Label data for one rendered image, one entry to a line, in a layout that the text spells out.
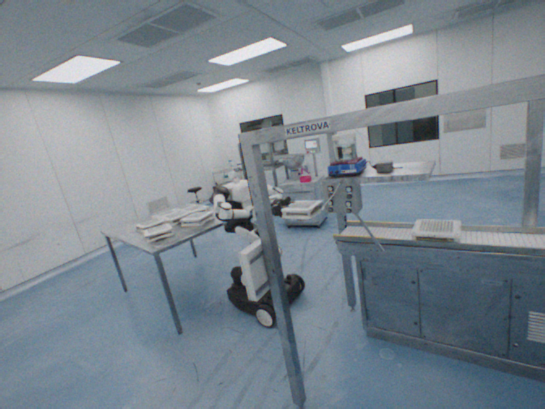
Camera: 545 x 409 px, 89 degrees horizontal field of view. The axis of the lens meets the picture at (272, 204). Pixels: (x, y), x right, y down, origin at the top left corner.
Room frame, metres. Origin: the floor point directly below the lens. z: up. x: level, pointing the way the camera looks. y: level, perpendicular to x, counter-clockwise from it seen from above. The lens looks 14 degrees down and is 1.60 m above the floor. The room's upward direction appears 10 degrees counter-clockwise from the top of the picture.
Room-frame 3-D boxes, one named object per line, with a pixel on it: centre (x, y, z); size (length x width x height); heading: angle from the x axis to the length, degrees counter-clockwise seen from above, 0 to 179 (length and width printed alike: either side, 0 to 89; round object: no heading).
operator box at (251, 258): (1.29, 0.13, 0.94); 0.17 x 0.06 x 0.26; 144
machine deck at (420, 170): (1.76, -0.70, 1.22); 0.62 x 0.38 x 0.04; 54
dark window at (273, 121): (7.72, -0.08, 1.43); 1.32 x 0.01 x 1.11; 61
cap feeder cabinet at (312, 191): (4.53, -0.54, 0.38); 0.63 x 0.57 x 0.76; 61
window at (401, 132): (6.08, -3.02, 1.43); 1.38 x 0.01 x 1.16; 61
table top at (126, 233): (3.07, 1.16, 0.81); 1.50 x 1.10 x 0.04; 44
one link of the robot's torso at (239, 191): (2.49, 0.33, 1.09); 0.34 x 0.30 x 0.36; 144
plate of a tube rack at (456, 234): (1.56, -0.95, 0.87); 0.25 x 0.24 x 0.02; 144
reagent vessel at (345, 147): (1.83, -0.53, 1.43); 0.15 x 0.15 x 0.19
